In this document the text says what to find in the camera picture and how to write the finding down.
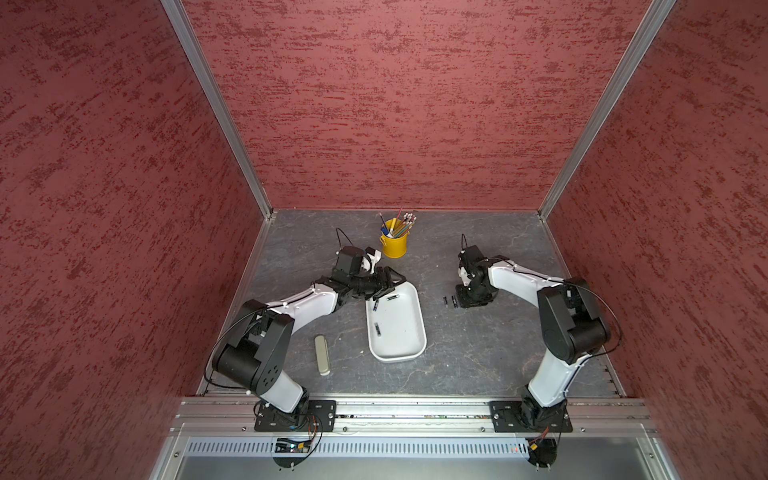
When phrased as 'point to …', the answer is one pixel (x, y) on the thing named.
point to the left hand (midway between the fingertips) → (400, 288)
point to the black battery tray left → (375, 306)
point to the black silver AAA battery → (446, 303)
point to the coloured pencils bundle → (399, 226)
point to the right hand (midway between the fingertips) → (467, 306)
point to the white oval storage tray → (395, 324)
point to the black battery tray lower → (377, 329)
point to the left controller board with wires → (290, 453)
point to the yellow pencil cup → (394, 247)
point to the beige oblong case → (322, 355)
